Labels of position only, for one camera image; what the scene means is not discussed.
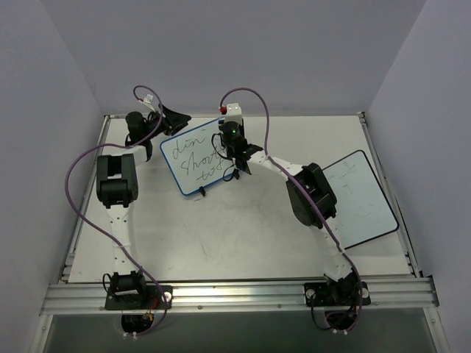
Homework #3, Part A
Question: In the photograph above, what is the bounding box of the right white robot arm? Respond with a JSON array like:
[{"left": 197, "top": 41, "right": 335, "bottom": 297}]
[{"left": 218, "top": 119, "right": 361, "bottom": 304}]

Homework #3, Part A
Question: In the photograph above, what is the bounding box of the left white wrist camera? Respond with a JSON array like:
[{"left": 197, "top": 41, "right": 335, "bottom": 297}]
[{"left": 141, "top": 94, "right": 156, "bottom": 112}]

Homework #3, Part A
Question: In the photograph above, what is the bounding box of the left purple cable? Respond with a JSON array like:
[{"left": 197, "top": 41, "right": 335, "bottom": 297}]
[{"left": 64, "top": 85, "right": 174, "bottom": 338}]

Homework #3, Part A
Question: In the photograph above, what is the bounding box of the aluminium mounting rail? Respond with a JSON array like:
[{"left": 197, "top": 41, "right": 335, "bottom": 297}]
[{"left": 40, "top": 276, "right": 439, "bottom": 315}]

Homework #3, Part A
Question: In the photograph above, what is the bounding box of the black framed whiteboard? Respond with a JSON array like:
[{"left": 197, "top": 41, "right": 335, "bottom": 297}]
[{"left": 323, "top": 150, "right": 399, "bottom": 249}]

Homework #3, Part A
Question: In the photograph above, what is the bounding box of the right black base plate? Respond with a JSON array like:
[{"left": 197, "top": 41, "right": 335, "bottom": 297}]
[{"left": 303, "top": 281, "right": 372, "bottom": 307}]

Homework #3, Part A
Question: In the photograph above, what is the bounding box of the blue framed whiteboard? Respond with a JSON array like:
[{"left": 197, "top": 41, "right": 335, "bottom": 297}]
[{"left": 160, "top": 118, "right": 234, "bottom": 196}]

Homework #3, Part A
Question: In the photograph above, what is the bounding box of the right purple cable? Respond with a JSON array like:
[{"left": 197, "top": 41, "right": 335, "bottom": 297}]
[{"left": 219, "top": 87, "right": 364, "bottom": 332}]

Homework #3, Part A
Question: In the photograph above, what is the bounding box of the purple cable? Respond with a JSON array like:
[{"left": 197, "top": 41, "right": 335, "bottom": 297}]
[
  {"left": 219, "top": 87, "right": 364, "bottom": 332},
  {"left": 64, "top": 85, "right": 174, "bottom": 338}
]

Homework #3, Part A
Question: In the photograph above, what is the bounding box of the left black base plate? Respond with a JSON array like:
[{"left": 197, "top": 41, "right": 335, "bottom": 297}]
[{"left": 104, "top": 285, "right": 173, "bottom": 311}]

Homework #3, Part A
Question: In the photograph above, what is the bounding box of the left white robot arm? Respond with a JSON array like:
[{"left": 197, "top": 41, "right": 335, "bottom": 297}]
[{"left": 96, "top": 107, "right": 191, "bottom": 308}]

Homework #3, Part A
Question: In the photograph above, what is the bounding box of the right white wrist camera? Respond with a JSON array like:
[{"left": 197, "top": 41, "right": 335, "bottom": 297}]
[{"left": 219, "top": 103, "right": 243, "bottom": 125}]

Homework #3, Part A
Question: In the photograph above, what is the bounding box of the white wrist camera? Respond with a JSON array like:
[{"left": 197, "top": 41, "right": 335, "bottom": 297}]
[
  {"left": 141, "top": 94, "right": 156, "bottom": 112},
  {"left": 219, "top": 103, "right": 243, "bottom": 125}
]

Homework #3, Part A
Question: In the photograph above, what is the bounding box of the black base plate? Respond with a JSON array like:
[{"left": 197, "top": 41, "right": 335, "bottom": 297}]
[
  {"left": 104, "top": 285, "right": 173, "bottom": 311},
  {"left": 303, "top": 281, "right": 372, "bottom": 307}
]

